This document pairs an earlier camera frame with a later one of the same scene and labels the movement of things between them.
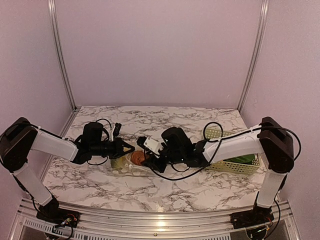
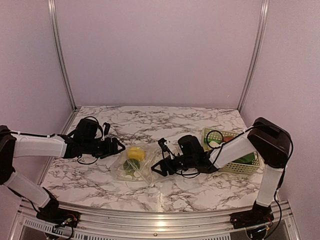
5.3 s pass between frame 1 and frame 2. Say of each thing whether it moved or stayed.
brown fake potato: moved
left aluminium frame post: stayed
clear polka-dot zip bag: moved
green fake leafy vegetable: stayed
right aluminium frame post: stayed
